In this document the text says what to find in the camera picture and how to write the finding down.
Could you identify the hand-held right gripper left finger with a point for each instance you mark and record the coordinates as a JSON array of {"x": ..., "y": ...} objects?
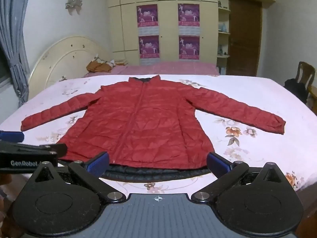
[{"x": 97, "y": 165}]

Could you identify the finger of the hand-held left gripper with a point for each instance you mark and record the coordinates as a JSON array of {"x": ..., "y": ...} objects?
[
  {"x": 11, "y": 136},
  {"x": 58, "y": 149}
]

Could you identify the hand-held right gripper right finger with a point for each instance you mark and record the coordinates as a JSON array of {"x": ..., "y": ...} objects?
[{"x": 219, "y": 164}]

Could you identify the red puffer jacket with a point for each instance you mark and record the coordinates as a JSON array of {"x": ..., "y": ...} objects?
[{"x": 146, "y": 124}]

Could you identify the window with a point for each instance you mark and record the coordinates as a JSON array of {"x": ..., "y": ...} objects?
[{"x": 4, "y": 72}]

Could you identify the floral bed sheet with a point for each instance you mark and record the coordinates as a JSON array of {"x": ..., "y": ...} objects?
[{"x": 247, "y": 99}]

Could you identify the cream bed headboard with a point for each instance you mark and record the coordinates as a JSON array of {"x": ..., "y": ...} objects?
[{"x": 64, "y": 59}]

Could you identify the orange brown folded cloth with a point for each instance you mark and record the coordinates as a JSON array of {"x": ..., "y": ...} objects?
[{"x": 100, "y": 65}]

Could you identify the grey curtain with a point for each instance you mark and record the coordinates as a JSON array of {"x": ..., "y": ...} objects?
[{"x": 14, "y": 42}]

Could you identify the black bag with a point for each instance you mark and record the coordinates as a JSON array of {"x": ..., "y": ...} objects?
[{"x": 296, "y": 89}]

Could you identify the pink checked bed sheet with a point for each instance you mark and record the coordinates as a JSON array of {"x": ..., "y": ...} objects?
[{"x": 171, "y": 68}]

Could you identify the wooden chair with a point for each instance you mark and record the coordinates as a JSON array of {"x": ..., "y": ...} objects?
[{"x": 305, "y": 75}]

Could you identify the brown wooden door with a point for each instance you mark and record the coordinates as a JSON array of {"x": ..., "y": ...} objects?
[{"x": 244, "y": 34}]

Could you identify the cream corner shelf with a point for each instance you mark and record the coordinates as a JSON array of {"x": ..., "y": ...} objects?
[{"x": 223, "y": 32}]

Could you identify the cream wardrobe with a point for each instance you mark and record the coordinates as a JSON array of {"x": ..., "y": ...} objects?
[{"x": 163, "y": 19}]

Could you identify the purple wall poster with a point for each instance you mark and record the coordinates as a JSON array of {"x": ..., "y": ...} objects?
[
  {"x": 148, "y": 47},
  {"x": 147, "y": 16},
  {"x": 189, "y": 47},
  {"x": 188, "y": 14}
]

